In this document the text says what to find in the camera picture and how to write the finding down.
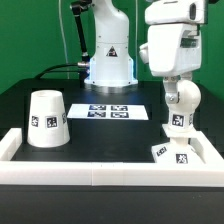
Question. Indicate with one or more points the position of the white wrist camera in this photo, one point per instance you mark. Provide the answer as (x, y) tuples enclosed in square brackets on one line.
[(144, 53)]

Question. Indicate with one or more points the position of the white lamp bulb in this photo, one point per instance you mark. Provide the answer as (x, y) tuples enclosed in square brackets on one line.
[(181, 114)]

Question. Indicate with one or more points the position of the white U-shaped fence frame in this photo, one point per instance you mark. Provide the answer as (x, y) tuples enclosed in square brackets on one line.
[(208, 174)]

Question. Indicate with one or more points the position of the white lamp shade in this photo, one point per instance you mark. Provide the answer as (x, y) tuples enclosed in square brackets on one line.
[(48, 125)]

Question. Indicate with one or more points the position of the black camera stand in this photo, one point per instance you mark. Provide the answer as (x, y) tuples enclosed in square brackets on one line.
[(77, 7)]

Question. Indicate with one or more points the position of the white lamp base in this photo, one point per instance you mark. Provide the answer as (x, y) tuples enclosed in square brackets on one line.
[(177, 150)]

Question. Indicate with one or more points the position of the marker tag sheet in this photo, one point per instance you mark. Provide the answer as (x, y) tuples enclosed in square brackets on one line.
[(107, 111)]

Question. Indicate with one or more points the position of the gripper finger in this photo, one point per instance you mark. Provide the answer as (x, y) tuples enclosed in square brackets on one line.
[(171, 89)]

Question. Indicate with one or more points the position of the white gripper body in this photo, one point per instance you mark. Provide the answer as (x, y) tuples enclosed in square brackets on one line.
[(174, 49)]

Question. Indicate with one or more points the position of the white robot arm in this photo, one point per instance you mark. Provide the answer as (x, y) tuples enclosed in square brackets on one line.
[(111, 68)]

